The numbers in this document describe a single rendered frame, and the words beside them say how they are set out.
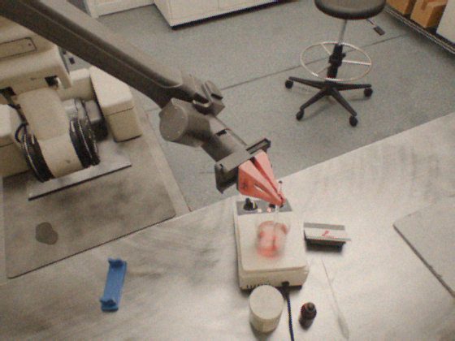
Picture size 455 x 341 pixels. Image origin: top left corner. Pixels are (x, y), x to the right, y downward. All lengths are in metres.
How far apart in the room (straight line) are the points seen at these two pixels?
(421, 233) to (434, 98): 1.79
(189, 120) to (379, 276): 0.50
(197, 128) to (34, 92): 0.78
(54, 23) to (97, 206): 0.95
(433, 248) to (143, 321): 0.60
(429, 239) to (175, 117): 0.59
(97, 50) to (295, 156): 1.54
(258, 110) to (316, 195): 1.41
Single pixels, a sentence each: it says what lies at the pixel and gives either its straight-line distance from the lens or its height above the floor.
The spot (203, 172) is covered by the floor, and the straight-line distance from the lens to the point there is 1.89.
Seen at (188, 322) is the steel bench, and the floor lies 0.75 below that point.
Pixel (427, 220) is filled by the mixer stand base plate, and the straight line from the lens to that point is 0.91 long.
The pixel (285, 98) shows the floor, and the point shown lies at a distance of 2.34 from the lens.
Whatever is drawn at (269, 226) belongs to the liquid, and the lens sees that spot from 0.66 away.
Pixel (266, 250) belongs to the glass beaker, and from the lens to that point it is 0.65.
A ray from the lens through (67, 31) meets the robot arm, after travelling 0.55.
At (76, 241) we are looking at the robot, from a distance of 1.36.
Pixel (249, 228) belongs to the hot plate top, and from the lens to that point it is 0.71.
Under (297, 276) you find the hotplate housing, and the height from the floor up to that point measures 0.80.
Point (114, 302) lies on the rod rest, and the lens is 0.75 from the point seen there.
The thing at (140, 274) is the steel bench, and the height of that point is 0.75.
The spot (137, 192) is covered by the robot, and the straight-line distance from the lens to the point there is 1.40.
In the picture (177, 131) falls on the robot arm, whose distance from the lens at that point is 0.54.
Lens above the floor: 1.44
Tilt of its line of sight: 50 degrees down
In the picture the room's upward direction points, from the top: 3 degrees counter-clockwise
